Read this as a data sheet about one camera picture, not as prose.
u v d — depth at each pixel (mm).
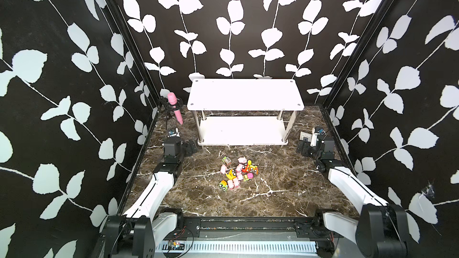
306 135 1024
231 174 878
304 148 788
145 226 395
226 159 916
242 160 929
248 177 859
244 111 1180
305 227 735
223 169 896
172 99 930
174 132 731
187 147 771
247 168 901
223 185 838
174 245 702
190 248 686
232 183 845
